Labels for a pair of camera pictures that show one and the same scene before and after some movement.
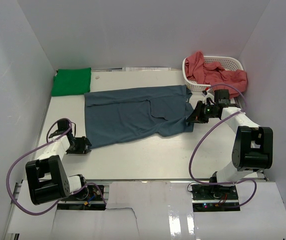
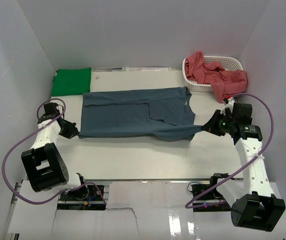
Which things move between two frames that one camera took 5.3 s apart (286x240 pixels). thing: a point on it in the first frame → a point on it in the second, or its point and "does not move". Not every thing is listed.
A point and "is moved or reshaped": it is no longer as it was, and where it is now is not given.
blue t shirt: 115,115 is moved or reshaped
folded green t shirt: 71,81 does not move
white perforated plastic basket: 227,63 does not move
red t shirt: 196,69 does not move
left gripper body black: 78,147 → 67,130
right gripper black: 194,117 → 211,125
